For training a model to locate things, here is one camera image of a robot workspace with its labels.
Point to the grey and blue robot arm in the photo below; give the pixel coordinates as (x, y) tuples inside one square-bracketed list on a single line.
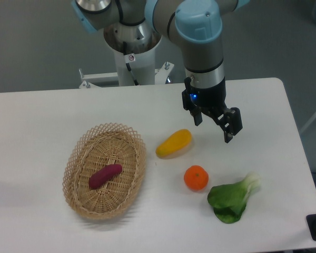
[(195, 27)]

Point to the yellow mango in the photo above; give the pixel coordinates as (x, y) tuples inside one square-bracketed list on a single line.
[(174, 143)]

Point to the green bok choy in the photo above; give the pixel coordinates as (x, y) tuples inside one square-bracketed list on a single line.
[(229, 201)]

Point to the orange tangerine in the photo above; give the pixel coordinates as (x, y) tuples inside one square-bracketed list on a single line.
[(196, 178)]

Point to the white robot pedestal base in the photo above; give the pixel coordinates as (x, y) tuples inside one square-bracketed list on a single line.
[(134, 50)]

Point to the oval woven wicker basket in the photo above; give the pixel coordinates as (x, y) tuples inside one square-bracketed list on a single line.
[(105, 144)]

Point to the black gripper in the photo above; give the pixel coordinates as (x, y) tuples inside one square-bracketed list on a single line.
[(211, 102)]

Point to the purple sweet potato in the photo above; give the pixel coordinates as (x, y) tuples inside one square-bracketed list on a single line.
[(104, 175)]

